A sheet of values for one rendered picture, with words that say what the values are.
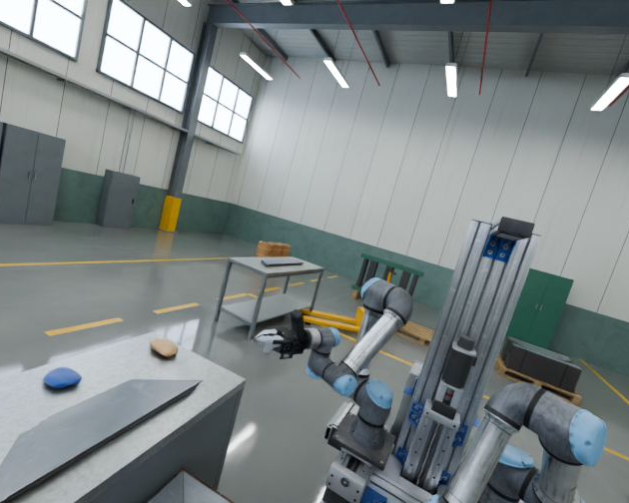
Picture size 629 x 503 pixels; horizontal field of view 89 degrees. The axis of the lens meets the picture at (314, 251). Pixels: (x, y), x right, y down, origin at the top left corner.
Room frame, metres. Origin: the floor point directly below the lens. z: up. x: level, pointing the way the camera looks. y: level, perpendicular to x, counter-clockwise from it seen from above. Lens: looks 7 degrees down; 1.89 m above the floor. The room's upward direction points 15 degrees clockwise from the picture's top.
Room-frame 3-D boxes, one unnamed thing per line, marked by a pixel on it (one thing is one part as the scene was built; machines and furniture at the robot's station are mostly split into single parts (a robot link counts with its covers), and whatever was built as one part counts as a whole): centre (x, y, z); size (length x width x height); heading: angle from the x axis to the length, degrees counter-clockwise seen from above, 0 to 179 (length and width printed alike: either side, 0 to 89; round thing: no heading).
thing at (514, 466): (1.05, -0.87, 1.20); 0.13 x 0.12 x 0.14; 38
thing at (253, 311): (5.05, 0.44, 0.49); 1.80 x 0.70 x 0.99; 154
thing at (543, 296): (8.41, -6.05, 0.97); 1.00 x 0.49 x 1.95; 66
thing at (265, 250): (8.60, 1.07, 0.38); 1.20 x 0.80 x 0.77; 151
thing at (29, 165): (6.68, 6.28, 0.97); 1.00 x 0.48 x 1.95; 156
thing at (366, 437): (1.25, -0.41, 1.09); 0.15 x 0.15 x 0.10
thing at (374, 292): (1.36, -0.33, 1.41); 0.15 x 0.12 x 0.55; 41
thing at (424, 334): (6.24, -2.59, 0.07); 1.20 x 0.80 x 0.14; 63
